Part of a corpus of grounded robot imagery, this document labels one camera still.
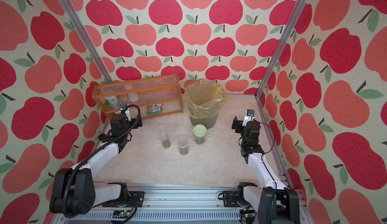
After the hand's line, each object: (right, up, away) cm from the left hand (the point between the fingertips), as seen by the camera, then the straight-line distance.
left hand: (133, 116), depth 87 cm
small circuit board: (0, -47, -16) cm, 49 cm away
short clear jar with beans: (+30, -17, -5) cm, 35 cm away
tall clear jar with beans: (+19, -8, -7) cm, 22 cm away
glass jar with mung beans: (+40, -15, +4) cm, 43 cm away
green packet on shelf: (+7, +4, +21) cm, 22 cm away
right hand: (+65, -3, -4) cm, 65 cm away
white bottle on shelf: (-3, +12, +9) cm, 15 cm away
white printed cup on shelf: (-15, +9, +5) cm, 18 cm away
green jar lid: (+39, -8, 0) cm, 40 cm away
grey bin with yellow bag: (+42, +11, +14) cm, 46 cm away
